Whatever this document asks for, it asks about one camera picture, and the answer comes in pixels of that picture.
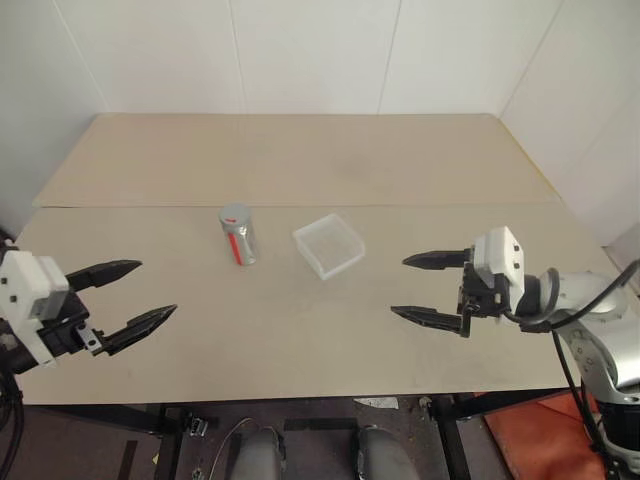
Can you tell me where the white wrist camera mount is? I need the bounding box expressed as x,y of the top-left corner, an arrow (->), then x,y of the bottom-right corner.
0,248 -> 70,370
471,226 -> 527,312

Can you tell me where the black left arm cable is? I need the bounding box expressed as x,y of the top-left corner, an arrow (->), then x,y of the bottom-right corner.
0,368 -> 26,454

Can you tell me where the grey bottle cap red mark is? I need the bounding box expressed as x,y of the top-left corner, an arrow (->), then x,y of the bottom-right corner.
217,202 -> 252,235

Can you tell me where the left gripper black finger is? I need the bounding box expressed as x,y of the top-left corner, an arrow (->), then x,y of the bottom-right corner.
101,303 -> 180,358
65,259 -> 144,293

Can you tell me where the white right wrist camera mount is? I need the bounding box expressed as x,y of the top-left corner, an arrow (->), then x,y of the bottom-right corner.
471,226 -> 527,312

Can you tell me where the silver red can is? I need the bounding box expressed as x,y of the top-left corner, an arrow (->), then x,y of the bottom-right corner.
222,218 -> 261,268

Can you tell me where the clear square plastic container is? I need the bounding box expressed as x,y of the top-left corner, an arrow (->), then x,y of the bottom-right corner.
291,212 -> 366,282

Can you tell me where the thin grey wire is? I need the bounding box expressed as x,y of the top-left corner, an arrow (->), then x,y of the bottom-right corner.
208,416 -> 254,480

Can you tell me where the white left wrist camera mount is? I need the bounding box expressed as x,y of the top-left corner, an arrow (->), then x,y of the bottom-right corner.
0,248 -> 70,370

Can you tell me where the orange floor mat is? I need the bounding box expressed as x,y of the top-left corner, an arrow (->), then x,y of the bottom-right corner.
480,390 -> 610,480

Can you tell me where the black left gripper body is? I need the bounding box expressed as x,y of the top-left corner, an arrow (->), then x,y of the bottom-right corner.
38,292 -> 109,359

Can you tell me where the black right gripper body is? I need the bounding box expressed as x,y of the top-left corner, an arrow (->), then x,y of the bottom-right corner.
457,259 -> 507,321

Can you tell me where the dark rounded grey shape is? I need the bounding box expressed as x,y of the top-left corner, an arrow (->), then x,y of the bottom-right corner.
355,423 -> 397,480
233,424 -> 287,480

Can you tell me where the black metal table frame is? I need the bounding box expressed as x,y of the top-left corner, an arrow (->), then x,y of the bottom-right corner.
24,388 -> 587,480

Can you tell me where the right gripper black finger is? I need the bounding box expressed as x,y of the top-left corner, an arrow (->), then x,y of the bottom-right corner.
401,247 -> 475,273
390,304 -> 477,341

